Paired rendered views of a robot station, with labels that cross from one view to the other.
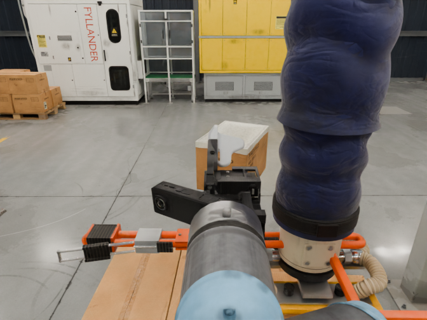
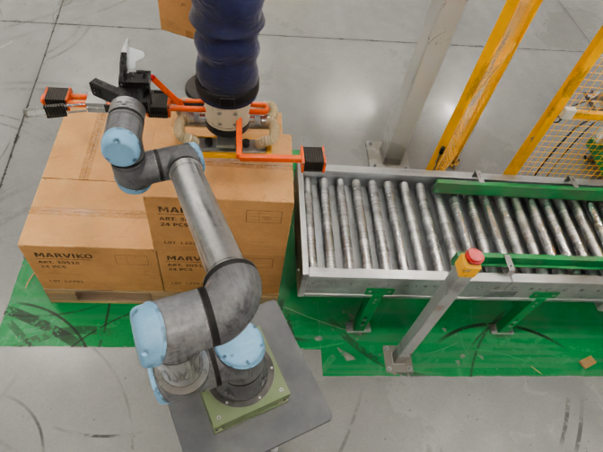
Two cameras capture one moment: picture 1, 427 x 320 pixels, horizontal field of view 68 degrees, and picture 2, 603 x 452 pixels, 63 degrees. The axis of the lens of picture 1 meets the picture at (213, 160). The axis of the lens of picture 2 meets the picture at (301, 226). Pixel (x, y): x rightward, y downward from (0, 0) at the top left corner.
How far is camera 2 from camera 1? 1.01 m
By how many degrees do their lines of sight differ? 32
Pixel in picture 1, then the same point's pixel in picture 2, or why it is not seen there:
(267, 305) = (131, 138)
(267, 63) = not seen: outside the picture
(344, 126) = (226, 33)
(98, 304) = (59, 155)
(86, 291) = (39, 145)
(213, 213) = (117, 102)
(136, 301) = (98, 154)
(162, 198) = (95, 89)
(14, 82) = not seen: outside the picture
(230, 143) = (135, 54)
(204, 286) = (109, 132)
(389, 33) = not seen: outside the picture
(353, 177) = (243, 65)
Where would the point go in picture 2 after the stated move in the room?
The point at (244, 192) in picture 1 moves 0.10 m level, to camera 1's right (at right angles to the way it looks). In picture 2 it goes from (141, 88) to (179, 89)
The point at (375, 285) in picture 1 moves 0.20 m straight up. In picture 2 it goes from (267, 140) to (272, 98)
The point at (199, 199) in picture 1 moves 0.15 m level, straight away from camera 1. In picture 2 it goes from (115, 92) to (118, 57)
